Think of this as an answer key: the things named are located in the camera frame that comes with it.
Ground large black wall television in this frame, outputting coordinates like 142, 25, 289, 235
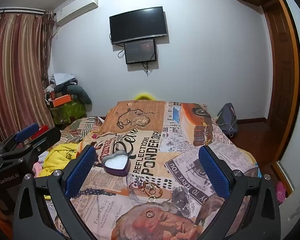
109, 6, 168, 45

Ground yellow garment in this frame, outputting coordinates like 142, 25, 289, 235
39, 143, 78, 179

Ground white bag on clothes pile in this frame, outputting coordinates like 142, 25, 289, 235
50, 73, 78, 88

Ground pink slipper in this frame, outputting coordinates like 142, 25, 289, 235
276, 181, 288, 205

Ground black monitor cable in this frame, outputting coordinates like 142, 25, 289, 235
142, 61, 153, 77

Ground brown wooden door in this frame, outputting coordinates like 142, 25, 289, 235
262, 0, 300, 161

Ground white cable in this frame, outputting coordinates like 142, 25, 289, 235
212, 115, 237, 137

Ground curtain rail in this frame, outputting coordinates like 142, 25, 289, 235
0, 7, 46, 15

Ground orange cloth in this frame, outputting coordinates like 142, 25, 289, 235
0, 195, 15, 240

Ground grey cushion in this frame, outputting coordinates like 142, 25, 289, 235
67, 85, 92, 105

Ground red box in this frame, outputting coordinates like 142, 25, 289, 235
31, 126, 50, 140

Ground purple heart-shaped tin box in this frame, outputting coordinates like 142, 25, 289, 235
102, 150, 130, 177

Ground printed blanket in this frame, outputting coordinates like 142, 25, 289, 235
35, 99, 262, 240

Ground white air conditioner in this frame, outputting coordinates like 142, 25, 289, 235
54, 0, 99, 27

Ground pink cloth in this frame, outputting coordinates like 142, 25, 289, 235
32, 161, 44, 178

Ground striped brown curtain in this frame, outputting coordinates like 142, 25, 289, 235
0, 9, 56, 143

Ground dark blue bag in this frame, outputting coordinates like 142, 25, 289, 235
216, 103, 238, 137

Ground yellow round object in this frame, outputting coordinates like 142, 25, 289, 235
135, 93, 157, 101

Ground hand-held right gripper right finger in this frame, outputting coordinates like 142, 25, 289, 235
198, 145, 282, 240

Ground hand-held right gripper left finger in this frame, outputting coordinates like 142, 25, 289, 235
12, 145, 97, 240

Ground orange box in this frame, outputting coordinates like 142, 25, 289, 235
52, 94, 73, 107

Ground small black wall monitor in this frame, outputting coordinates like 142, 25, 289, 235
124, 39, 157, 65

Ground red string bead bracelet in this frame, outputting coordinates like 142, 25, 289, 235
129, 177, 144, 189

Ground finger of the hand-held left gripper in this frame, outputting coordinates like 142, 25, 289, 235
0, 127, 62, 165
0, 123, 40, 155

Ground checked quilt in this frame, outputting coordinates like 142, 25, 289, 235
61, 116, 106, 144

